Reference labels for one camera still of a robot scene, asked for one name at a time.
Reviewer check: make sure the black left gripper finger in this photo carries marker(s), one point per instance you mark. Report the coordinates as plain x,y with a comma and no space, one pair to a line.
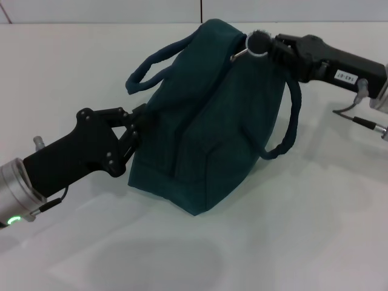
121,113
131,136

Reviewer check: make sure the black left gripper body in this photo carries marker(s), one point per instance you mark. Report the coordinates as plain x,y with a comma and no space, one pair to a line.
75,154

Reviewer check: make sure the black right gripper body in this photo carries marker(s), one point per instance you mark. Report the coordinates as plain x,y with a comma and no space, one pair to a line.
336,65

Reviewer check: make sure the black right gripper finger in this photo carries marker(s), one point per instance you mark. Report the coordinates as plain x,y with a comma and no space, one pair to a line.
288,62
272,44

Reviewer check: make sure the dark teal fabric lunch bag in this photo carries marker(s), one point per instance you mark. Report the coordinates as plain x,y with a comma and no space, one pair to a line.
212,121

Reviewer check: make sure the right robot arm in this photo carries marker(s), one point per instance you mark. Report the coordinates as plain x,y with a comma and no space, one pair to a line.
382,91

